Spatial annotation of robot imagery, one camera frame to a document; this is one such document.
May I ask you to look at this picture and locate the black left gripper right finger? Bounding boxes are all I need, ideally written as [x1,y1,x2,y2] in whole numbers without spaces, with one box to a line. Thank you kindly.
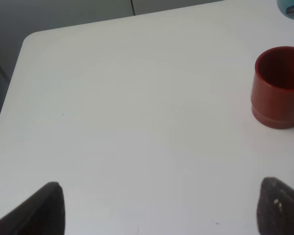
[256,177,294,235]

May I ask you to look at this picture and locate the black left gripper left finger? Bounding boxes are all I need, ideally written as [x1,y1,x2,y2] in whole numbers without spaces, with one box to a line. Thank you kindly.
[0,182,66,235]

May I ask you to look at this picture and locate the teal transparent plastic cup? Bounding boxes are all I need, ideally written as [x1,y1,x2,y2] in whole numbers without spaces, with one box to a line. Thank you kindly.
[276,0,294,20]

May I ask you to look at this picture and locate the red plastic cup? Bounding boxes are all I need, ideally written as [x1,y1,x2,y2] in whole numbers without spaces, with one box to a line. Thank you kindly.
[251,47,294,129]

